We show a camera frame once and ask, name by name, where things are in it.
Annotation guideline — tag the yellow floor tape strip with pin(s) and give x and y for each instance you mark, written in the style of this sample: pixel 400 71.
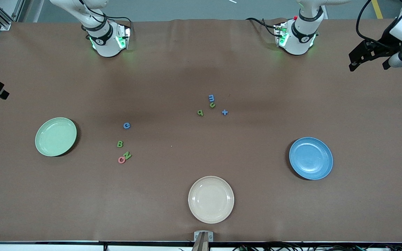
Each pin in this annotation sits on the yellow floor tape strip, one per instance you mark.
pixel 377 10

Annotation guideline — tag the green letter N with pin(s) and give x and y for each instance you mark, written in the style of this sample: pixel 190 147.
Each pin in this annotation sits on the green letter N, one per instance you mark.
pixel 127 156

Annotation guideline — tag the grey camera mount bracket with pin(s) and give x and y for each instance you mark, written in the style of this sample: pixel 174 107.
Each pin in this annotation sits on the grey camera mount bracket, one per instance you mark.
pixel 202 240

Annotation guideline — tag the blue letter G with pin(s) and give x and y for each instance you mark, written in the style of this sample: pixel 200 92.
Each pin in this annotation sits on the blue letter G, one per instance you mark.
pixel 124 126

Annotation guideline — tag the red letter Q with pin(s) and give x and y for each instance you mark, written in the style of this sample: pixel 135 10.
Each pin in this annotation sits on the red letter Q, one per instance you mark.
pixel 119 160

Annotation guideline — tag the beige plate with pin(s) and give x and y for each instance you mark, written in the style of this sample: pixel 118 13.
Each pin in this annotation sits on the beige plate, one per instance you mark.
pixel 211 199

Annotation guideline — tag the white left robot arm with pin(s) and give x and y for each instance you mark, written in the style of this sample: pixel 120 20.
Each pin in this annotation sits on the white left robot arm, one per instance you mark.
pixel 298 38

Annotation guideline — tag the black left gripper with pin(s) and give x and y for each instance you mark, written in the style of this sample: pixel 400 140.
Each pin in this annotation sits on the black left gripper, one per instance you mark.
pixel 382 44

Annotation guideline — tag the blue letter m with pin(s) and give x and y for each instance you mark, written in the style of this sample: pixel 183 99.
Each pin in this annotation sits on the blue letter m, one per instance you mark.
pixel 211 98

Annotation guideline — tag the aluminium frame profile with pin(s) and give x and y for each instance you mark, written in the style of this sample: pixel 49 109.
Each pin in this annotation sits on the aluminium frame profile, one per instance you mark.
pixel 2 19

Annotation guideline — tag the brown table cover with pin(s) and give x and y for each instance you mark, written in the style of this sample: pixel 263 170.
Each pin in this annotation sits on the brown table cover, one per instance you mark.
pixel 117 209

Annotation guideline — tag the light green plate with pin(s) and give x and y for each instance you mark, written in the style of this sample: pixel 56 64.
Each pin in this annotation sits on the light green plate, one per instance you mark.
pixel 56 136

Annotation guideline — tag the green letter B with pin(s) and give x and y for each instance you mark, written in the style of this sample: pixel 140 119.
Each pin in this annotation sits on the green letter B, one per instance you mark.
pixel 119 144

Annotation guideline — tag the blue letter x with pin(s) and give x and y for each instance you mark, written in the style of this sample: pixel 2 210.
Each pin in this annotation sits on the blue letter x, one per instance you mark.
pixel 224 112

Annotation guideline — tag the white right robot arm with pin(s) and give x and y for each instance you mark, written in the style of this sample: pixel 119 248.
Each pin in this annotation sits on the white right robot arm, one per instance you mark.
pixel 106 42

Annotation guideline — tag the blue plate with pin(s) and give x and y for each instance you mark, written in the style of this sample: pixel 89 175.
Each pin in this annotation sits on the blue plate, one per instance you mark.
pixel 311 158

